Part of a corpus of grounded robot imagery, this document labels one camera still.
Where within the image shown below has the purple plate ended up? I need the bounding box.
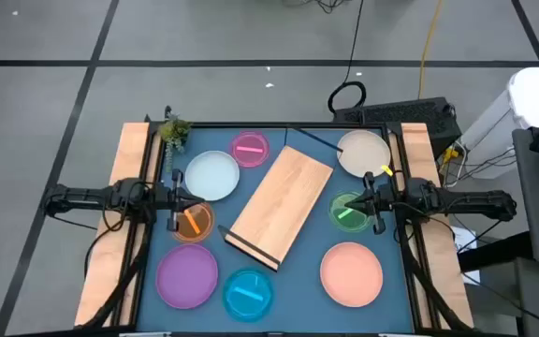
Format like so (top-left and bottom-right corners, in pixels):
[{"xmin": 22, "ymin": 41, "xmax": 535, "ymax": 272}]
[{"xmin": 154, "ymin": 242, "xmax": 220, "ymax": 311}]

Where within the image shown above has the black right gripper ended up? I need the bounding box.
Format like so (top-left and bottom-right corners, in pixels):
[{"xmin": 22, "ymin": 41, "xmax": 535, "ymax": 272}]
[{"xmin": 343, "ymin": 171, "xmax": 395, "ymax": 235}]

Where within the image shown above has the yellow cable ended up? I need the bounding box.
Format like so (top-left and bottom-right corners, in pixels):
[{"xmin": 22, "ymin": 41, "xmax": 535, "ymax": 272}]
[{"xmin": 417, "ymin": 0, "xmax": 446, "ymax": 100}]

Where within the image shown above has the artificial green plant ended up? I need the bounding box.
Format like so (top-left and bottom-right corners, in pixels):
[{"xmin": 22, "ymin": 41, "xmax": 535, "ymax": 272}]
[{"xmin": 156, "ymin": 106, "xmax": 194, "ymax": 174}]

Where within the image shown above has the black floor cable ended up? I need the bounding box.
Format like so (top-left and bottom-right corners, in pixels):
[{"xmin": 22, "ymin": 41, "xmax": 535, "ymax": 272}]
[{"xmin": 328, "ymin": 0, "xmax": 368, "ymax": 116}]

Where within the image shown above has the beige plate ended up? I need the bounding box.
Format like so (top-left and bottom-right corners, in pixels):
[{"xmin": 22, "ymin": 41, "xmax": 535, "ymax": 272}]
[{"xmin": 336, "ymin": 129, "xmax": 392, "ymax": 179}]

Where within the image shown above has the black table frame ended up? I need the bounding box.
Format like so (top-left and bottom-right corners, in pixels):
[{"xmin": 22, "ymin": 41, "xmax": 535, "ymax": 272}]
[{"xmin": 109, "ymin": 119, "xmax": 428, "ymax": 337}]

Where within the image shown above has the pink transparent plate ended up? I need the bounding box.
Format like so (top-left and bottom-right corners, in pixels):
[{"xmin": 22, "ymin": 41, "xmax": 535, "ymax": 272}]
[{"xmin": 229, "ymin": 130, "xmax": 271, "ymax": 169}]

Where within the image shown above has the black cable conduit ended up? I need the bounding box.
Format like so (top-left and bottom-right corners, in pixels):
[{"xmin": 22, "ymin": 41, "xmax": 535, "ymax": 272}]
[
  {"xmin": 396, "ymin": 224, "xmax": 474, "ymax": 331},
  {"xmin": 80, "ymin": 219, "xmax": 154, "ymax": 329}
]

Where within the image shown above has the black computer case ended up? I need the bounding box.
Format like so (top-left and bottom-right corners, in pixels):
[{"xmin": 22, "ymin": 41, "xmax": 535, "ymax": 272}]
[{"xmin": 332, "ymin": 96, "xmax": 463, "ymax": 158}]

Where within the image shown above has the pale blue plate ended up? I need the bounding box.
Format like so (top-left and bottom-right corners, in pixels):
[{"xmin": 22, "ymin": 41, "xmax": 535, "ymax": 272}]
[{"xmin": 183, "ymin": 150, "xmax": 241, "ymax": 203}]

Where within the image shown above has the wooden side board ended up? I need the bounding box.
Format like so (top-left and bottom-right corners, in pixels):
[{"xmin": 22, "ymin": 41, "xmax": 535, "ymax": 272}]
[
  {"xmin": 73, "ymin": 122, "xmax": 152, "ymax": 328},
  {"xmin": 400, "ymin": 122, "xmax": 475, "ymax": 329}
]

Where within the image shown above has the orange transparent plate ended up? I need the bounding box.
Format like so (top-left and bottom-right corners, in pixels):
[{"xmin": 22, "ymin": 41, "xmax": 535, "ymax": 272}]
[{"xmin": 171, "ymin": 200, "xmax": 216, "ymax": 244}]

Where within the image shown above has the cyan transparent plate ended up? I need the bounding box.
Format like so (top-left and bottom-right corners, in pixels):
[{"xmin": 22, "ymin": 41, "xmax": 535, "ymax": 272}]
[{"xmin": 222, "ymin": 267, "xmax": 274, "ymax": 323}]

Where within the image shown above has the salmon plate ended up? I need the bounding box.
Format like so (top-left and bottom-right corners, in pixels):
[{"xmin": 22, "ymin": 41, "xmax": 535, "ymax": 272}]
[{"xmin": 319, "ymin": 241, "xmax": 385, "ymax": 309}]

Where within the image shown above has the green transparent plate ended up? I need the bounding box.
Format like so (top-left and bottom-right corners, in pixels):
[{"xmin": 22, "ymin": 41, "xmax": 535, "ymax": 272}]
[{"xmin": 328, "ymin": 190, "xmax": 376, "ymax": 234}]

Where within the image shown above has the black metal beam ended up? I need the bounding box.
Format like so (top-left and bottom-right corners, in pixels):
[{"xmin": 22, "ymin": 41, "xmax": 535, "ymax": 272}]
[{"xmin": 456, "ymin": 231, "xmax": 535, "ymax": 273}]

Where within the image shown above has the white bin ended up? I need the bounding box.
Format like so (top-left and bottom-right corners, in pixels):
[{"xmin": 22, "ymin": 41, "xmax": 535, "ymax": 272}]
[{"xmin": 459, "ymin": 66, "xmax": 539, "ymax": 180}]

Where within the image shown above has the white paper sheet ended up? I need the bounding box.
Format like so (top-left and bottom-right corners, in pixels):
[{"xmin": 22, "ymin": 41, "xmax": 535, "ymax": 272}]
[{"xmin": 451, "ymin": 226, "xmax": 481, "ymax": 286}]

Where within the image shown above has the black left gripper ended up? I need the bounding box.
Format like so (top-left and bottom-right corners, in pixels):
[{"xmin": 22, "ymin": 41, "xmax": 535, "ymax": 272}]
[{"xmin": 155, "ymin": 168, "xmax": 207, "ymax": 233}]

